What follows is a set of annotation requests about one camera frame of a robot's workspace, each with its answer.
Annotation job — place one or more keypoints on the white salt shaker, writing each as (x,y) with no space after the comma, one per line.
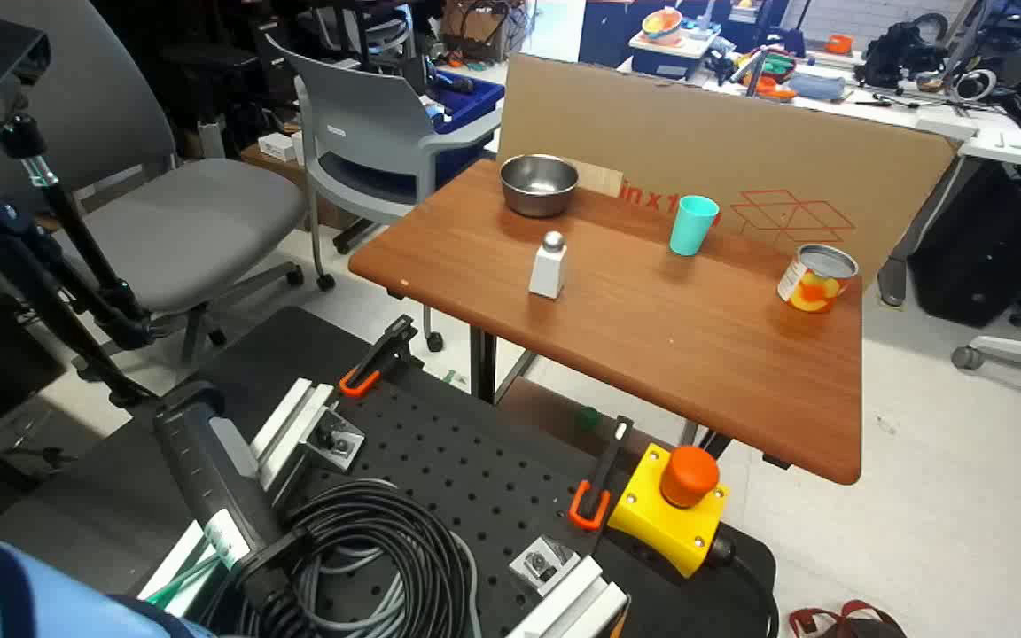
(546,271)

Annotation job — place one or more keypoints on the stainless steel pot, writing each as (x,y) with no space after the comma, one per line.
(536,195)

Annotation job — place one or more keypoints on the black table leg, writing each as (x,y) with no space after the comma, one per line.
(483,361)

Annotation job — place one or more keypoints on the black perforated breadboard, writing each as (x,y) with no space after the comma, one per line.
(462,463)

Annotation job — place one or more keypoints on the teal plastic cup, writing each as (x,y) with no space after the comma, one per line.
(693,229)

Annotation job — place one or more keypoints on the small metal mounting plate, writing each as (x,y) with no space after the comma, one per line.
(545,566)
(335,442)

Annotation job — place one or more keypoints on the light grey plastic chair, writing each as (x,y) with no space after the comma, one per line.
(373,130)

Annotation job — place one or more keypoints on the yellow emergency stop box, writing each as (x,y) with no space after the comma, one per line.
(667,511)

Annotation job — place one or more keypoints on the brown cardboard panel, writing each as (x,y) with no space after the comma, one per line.
(711,143)

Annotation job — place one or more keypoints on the tin can with fruit label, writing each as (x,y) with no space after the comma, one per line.
(813,283)

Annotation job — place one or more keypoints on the black power strip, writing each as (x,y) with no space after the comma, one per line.
(218,464)

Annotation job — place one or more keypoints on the grey fabric office chair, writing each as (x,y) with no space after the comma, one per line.
(178,224)

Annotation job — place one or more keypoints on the black bag on desk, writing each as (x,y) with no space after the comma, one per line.
(903,50)

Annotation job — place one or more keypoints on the large black bag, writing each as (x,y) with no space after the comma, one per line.
(983,241)

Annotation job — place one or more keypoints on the white background desk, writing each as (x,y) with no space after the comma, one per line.
(983,132)

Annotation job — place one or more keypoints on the blue cloth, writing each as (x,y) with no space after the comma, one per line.
(26,595)

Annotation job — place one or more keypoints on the long aluminium extrusion rail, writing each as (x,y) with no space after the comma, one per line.
(288,419)

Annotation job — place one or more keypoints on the short aluminium extrusion rail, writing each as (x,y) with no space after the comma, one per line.
(576,600)

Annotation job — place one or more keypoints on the black camera on tripod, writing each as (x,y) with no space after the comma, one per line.
(15,130)

